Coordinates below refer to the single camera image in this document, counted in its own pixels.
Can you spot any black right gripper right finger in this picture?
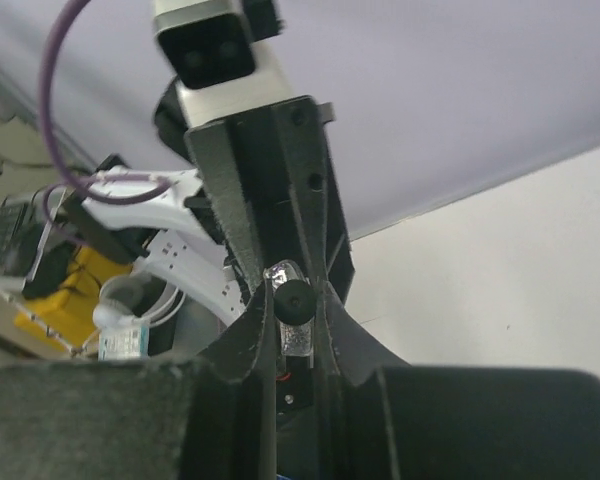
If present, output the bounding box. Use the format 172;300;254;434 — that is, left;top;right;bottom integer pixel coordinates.
314;282;600;480

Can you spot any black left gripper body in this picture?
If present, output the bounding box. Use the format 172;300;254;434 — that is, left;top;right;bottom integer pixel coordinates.
153;80;355;301

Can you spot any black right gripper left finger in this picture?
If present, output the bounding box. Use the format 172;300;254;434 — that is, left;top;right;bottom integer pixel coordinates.
0;279;279;480

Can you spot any glitter nail polish bottle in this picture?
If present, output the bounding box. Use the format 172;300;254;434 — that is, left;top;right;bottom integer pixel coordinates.
264;260;314;357

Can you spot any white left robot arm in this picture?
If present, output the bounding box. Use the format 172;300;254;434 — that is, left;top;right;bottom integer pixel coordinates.
69;81;354;320

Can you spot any white roll in background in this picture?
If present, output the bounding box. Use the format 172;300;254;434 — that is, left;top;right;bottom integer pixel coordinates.
92;274;186;361

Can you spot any yellow box in background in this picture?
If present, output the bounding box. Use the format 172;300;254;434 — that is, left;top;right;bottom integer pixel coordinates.
14;244;132;353

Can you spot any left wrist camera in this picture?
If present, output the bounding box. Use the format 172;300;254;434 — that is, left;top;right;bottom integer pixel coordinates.
153;0;293;128

